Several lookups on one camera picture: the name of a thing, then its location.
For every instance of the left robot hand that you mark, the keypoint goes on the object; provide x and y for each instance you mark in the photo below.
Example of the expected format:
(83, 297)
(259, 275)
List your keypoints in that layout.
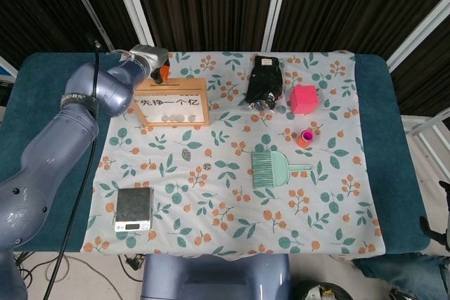
(154, 53)

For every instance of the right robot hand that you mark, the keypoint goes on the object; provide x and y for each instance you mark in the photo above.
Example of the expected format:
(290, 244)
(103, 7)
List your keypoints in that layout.
(427, 228)

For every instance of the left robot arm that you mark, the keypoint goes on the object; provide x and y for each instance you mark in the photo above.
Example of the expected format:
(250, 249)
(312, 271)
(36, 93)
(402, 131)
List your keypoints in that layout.
(42, 173)

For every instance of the blue jeans leg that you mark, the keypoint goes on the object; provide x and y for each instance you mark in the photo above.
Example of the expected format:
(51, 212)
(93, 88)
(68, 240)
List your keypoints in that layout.
(404, 268)

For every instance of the teal table cover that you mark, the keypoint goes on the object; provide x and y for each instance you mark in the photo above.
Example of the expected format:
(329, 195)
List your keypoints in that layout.
(386, 138)

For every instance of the white metal rack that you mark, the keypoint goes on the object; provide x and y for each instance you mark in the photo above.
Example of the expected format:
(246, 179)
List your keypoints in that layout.
(425, 124)

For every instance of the black gloves in plastic bag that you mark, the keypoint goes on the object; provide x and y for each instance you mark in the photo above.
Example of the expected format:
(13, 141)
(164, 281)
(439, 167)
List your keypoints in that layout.
(263, 82)

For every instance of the black trash bin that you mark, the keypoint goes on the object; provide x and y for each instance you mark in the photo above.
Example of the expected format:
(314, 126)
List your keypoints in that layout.
(316, 293)

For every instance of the white blue box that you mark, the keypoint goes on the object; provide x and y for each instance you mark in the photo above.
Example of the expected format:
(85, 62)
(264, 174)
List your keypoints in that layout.
(5, 71)

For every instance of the magenta nested cup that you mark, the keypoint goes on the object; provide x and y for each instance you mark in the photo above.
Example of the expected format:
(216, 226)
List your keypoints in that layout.
(307, 135)

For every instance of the orange cup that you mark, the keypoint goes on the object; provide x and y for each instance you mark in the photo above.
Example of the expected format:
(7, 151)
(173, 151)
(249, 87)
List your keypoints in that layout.
(301, 142)

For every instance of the silver digital scale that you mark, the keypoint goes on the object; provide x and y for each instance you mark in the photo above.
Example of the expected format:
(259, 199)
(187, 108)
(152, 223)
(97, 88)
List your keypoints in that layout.
(133, 205)

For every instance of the pink foam cube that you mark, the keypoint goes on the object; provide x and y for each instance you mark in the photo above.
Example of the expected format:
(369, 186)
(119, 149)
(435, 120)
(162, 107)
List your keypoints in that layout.
(304, 101)

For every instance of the mint green dustpan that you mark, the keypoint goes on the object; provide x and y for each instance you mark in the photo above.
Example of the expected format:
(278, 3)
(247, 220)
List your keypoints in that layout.
(281, 170)

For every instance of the mint green brush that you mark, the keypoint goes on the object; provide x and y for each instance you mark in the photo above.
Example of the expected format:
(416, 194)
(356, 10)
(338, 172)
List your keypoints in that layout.
(262, 170)

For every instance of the floral tablecloth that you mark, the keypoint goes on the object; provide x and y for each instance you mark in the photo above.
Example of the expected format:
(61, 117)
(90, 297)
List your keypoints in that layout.
(246, 208)

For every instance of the black power plug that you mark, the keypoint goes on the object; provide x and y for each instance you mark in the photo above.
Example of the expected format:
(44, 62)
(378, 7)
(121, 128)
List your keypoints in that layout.
(135, 262)

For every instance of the blue-grey robot torso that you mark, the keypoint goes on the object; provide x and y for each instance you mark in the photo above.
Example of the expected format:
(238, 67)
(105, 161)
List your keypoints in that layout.
(211, 279)

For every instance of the wooden frame money box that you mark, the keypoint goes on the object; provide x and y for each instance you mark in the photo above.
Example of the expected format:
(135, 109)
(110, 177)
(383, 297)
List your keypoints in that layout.
(183, 86)

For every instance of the white partition post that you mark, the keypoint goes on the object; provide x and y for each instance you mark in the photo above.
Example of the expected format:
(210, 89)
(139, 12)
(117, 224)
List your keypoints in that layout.
(422, 36)
(133, 5)
(277, 5)

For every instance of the thin grey partition post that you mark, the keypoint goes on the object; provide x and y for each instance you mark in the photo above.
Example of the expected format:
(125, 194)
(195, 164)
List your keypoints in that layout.
(88, 6)

